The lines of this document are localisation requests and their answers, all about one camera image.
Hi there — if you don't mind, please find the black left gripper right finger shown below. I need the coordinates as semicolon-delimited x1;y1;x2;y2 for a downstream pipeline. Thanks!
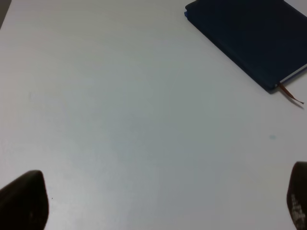
286;161;307;230

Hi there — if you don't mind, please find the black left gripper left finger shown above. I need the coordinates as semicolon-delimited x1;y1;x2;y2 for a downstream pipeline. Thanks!
0;170;49;230

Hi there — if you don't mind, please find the dark blue notebook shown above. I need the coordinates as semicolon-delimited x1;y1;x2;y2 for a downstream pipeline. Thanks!
185;0;307;92

